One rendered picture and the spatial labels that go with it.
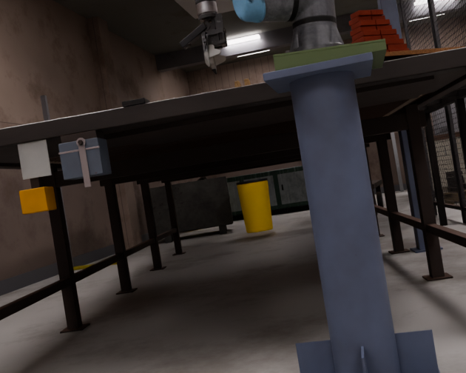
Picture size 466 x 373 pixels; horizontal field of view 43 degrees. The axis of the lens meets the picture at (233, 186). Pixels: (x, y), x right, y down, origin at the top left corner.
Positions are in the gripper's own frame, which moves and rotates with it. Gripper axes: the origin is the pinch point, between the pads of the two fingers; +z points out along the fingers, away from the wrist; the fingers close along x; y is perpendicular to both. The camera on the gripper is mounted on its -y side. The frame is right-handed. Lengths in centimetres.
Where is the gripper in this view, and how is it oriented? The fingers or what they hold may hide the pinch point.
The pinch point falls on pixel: (211, 71)
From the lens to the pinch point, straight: 220.3
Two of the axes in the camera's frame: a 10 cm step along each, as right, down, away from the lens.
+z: 1.6, 9.9, 0.0
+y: 9.8, -1.6, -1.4
